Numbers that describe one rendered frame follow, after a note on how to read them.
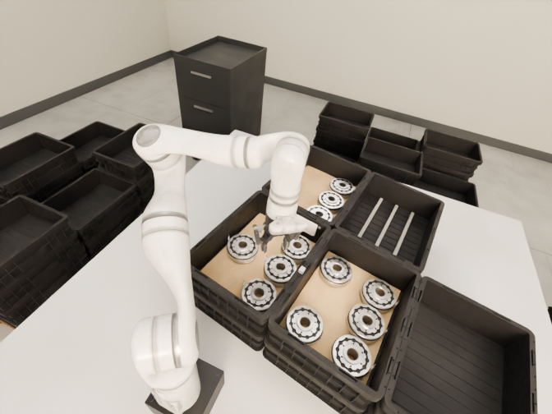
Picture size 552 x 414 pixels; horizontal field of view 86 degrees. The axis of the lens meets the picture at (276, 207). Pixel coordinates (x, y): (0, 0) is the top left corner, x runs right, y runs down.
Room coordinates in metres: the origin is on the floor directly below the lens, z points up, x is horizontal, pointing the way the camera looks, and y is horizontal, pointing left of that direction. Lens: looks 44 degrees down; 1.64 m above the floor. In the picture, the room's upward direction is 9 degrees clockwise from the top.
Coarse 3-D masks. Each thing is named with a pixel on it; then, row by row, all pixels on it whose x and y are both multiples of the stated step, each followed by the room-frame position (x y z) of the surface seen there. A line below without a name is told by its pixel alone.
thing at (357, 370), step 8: (344, 336) 0.35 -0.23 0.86; (352, 336) 0.35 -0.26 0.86; (336, 344) 0.32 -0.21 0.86; (344, 344) 0.33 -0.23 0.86; (352, 344) 0.33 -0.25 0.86; (360, 344) 0.33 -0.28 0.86; (336, 352) 0.30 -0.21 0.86; (368, 352) 0.31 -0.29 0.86; (336, 360) 0.28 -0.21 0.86; (344, 360) 0.29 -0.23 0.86; (368, 360) 0.30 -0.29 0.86; (344, 368) 0.27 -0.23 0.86; (352, 368) 0.27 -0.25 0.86; (360, 368) 0.27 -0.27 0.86; (368, 368) 0.28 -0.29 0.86; (360, 376) 0.26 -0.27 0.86
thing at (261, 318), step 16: (256, 192) 0.79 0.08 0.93; (240, 208) 0.70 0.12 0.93; (224, 224) 0.62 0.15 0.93; (320, 224) 0.68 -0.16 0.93; (320, 240) 0.61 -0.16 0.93; (192, 272) 0.43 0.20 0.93; (224, 288) 0.40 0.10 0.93; (288, 288) 0.42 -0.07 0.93; (240, 304) 0.36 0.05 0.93; (272, 304) 0.37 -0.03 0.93; (256, 320) 0.33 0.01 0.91
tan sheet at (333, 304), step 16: (352, 272) 0.58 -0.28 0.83; (304, 288) 0.49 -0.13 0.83; (320, 288) 0.50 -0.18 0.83; (336, 288) 0.51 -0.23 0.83; (352, 288) 0.52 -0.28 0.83; (304, 304) 0.44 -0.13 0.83; (320, 304) 0.45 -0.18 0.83; (336, 304) 0.46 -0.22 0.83; (352, 304) 0.46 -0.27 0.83; (336, 320) 0.40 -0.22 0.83; (384, 320) 0.43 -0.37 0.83; (336, 336) 0.36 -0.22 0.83; (320, 352) 0.31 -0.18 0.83
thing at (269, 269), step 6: (270, 258) 0.56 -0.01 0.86; (276, 258) 0.57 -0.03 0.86; (282, 258) 0.57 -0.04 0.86; (288, 258) 0.57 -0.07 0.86; (264, 264) 0.53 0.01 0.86; (270, 264) 0.54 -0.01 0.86; (288, 264) 0.55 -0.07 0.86; (294, 264) 0.55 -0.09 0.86; (264, 270) 0.52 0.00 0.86; (270, 270) 0.52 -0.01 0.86; (288, 270) 0.53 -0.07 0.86; (294, 270) 0.53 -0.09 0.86; (270, 276) 0.50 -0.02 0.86; (276, 276) 0.50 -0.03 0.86; (282, 276) 0.50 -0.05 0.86; (288, 276) 0.51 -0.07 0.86; (282, 282) 0.49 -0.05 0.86
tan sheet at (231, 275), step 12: (264, 216) 0.77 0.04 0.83; (252, 228) 0.70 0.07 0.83; (276, 240) 0.67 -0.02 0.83; (276, 252) 0.61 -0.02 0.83; (216, 264) 0.53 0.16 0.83; (228, 264) 0.54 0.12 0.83; (240, 264) 0.54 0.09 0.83; (252, 264) 0.55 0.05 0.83; (216, 276) 0.49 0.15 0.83; (228, 276) 0.49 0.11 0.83; (240, 276) 0.50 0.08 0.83; (252, 276) 0.51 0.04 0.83; (228, 288) 0.45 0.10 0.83; (240, 288) 0.46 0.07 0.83; (276, 288) 0.48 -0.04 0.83
